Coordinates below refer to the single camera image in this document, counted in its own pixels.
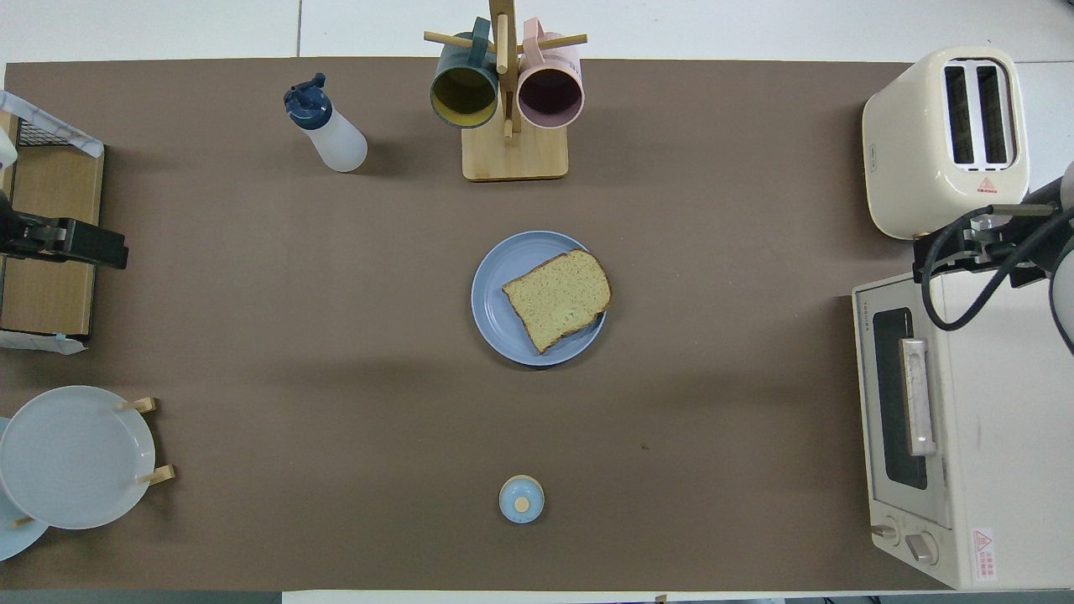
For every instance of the pink mug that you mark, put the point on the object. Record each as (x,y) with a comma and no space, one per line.
(550,96)

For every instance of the cream two-slot toaster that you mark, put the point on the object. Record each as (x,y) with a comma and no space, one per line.
(914,143)

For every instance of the blue round plate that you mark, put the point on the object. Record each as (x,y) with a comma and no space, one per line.
(495,294)

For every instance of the light blue plate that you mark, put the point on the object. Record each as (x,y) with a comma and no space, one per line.
(17,541)

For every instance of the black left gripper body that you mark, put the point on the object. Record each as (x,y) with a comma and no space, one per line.
(8,226)

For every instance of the wooden mug tree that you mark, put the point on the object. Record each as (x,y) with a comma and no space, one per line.
(513,155)

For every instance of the white seasoning bottle blue cap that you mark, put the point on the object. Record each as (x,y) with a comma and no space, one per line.
(336,138)

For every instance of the grey plate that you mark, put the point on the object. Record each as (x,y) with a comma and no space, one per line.
(75,457)

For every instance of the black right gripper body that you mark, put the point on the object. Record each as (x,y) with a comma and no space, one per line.
(1036,243)

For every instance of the wooden plate rack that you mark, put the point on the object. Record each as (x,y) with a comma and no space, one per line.
(147,405)

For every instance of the brown table mat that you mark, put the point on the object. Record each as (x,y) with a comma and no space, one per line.
(252,335)

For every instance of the small blue lid wooden knob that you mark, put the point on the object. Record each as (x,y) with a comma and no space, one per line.
(521,500)

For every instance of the white toaster oven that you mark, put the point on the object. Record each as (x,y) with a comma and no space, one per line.
(998,436)

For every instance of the toasted bread slice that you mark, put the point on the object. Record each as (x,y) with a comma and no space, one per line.
(558,298)

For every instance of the teal mug yellow inside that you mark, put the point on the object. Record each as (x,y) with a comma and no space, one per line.
(464,96)

